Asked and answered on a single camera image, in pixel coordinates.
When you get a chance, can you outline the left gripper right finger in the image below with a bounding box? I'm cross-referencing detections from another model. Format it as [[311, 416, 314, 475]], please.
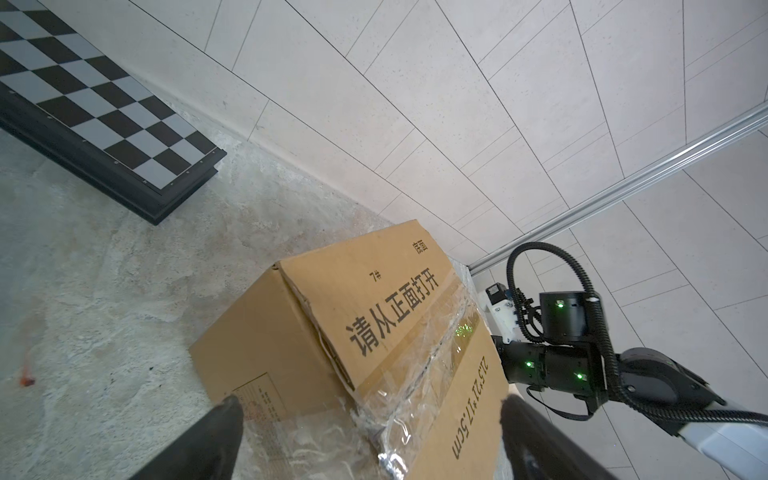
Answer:
[[500, 395, 615, 480]]

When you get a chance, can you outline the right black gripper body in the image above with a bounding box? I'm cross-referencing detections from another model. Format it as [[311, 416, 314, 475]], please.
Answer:
[[491, 335, 546, 384]]

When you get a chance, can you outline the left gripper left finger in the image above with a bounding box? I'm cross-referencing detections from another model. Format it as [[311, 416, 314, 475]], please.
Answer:
[[131, 395, 244, 479]]

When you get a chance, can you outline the brown cardboard express box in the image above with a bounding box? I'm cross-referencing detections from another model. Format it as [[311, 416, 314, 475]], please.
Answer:
[[190, 220, 508, 479]]

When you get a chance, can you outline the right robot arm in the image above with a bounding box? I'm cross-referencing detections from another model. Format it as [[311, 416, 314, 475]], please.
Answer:
[[486, 283, 767, 479]]

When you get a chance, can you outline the black white chessboard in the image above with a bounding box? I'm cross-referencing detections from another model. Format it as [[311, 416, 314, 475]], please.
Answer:
[[1, 1, 226, 225]]

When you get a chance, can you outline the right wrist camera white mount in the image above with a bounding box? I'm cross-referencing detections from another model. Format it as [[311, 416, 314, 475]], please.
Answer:
[[485, 283, 526, 343]]

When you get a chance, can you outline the black corrugated cable conduit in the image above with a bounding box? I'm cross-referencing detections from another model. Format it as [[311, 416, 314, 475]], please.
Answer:
[[505, 241, 768, 427]]

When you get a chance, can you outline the right corner aluminium post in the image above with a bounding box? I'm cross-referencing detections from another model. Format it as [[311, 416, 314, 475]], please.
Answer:
[[468, 102, 767, 275]]

